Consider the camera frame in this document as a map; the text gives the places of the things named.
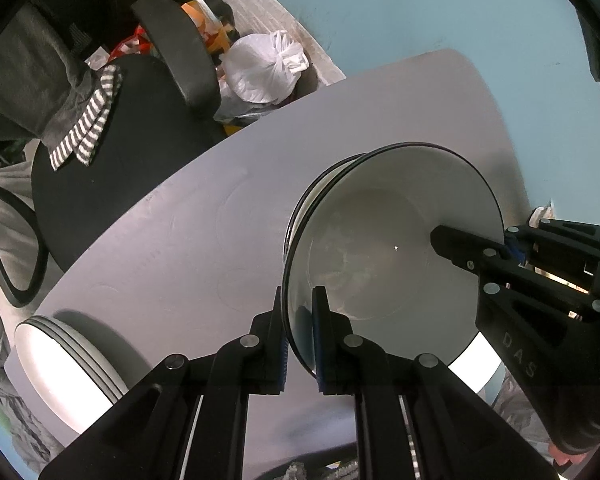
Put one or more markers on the black office chair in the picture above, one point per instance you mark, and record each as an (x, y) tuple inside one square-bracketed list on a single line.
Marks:
[(145, 135)]

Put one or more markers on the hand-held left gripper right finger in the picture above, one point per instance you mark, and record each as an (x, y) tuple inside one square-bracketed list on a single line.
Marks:
[(320, 360)]

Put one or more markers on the dark grey robe striped cuffs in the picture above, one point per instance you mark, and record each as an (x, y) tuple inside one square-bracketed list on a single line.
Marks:
[(25, 75)]

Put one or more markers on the red and white bag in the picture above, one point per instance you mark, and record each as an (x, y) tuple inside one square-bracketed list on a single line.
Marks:
[(137, 40)]

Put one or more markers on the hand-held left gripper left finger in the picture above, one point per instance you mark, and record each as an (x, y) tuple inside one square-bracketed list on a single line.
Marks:
[(282, 365)]

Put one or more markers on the orange plastic object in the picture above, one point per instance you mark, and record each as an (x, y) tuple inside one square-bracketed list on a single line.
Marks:
[(215, 40)]

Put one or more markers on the person's right hand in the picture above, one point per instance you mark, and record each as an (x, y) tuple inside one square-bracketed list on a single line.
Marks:
[(567, 460)]

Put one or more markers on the white knotted plastic bag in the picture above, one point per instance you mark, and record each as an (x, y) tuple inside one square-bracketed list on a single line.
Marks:
[(260, 70)]

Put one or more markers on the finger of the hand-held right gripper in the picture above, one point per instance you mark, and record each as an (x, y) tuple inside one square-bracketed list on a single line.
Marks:
[(514, 252), (460, 247)]

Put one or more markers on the white bowl black rim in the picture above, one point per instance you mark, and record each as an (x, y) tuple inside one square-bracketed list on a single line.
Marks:
[(330, 180), (380, 240)]

